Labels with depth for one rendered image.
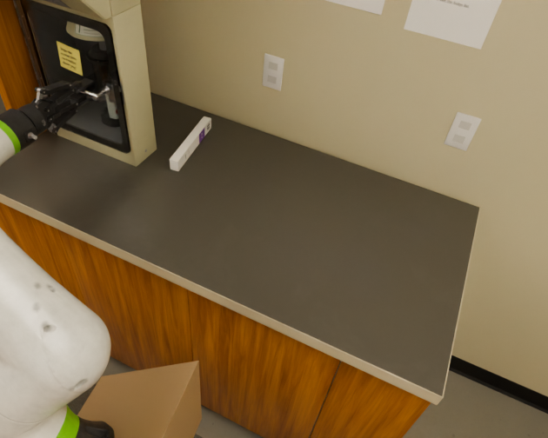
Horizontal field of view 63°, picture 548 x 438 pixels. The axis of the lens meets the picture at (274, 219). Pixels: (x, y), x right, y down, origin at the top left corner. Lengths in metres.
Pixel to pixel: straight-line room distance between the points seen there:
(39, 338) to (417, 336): 0.84
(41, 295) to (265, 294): 0.63
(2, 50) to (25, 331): 1.05
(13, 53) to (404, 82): 1.15
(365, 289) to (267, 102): 0.77
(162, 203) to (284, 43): 0.63
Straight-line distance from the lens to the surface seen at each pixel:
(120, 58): 1.32
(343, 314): 1.16
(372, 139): 1.56
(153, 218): 1.33
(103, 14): 1.25
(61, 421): 0.80
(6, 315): 0.65
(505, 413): 2.35
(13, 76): 1.60
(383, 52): 1.43
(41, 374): 0.65
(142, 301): 1.48
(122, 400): 0.90
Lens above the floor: 1.88
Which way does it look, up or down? 45 degrees down
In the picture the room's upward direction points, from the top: 8 degrees clockwise
